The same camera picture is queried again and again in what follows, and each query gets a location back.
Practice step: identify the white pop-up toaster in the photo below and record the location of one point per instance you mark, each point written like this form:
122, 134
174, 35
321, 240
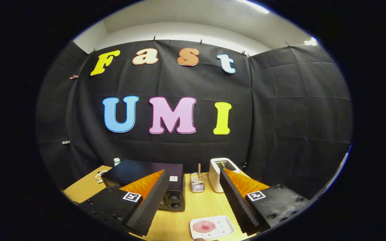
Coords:
214, 177

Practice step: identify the round pink food slice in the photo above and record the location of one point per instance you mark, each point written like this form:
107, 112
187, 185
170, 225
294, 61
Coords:
203, 226

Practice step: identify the small white bottle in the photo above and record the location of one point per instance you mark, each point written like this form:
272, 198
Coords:
117, 162

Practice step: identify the black toaster oven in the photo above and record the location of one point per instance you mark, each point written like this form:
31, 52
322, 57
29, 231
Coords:
129, 170

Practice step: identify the black backdrop cloth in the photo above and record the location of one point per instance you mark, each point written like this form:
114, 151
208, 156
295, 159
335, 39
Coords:
280, 117

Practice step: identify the wooden stick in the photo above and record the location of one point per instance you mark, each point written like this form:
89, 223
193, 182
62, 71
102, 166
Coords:
199, 170

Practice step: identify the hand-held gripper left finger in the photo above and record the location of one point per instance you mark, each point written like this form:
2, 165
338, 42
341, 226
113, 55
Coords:
152, 201

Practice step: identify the white rectangular plate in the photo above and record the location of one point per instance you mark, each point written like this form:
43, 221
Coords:
222, 227

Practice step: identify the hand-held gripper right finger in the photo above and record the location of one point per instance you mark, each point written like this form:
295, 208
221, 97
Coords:
235, 201

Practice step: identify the ceiling light strip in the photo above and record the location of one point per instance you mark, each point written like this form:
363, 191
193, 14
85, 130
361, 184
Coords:
311, 42

